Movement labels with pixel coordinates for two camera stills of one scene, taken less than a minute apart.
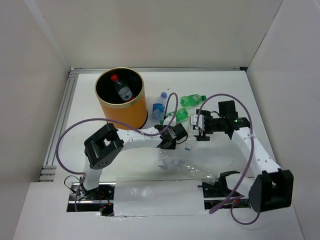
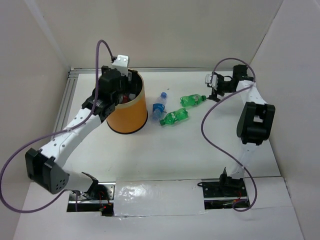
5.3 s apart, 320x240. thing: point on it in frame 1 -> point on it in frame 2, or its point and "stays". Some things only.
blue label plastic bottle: x=158 y=112 stays
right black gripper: x=208 y=115 -> x=213 y=96
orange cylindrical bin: x=120 y=92 stays
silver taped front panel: x=147 y=197 stays
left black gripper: x=173 y=147 -> x=129 y=86
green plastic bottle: x=192 y=100 stays
